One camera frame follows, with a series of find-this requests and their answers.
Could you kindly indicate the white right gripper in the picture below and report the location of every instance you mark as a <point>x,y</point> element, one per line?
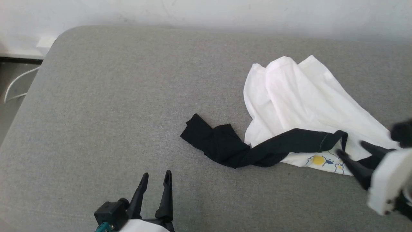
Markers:
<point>391,180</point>

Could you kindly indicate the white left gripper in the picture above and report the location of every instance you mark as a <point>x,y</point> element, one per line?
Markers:
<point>145,226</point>

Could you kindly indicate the black and white shirt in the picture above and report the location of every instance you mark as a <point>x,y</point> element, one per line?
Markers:
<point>289,103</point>

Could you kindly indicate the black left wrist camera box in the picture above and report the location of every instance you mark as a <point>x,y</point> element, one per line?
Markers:
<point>111,211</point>

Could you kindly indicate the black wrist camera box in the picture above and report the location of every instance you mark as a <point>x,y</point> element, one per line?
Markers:
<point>111,211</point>
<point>403,133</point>

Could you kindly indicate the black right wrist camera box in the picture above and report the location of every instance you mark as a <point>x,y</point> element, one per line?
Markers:
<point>403,133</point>

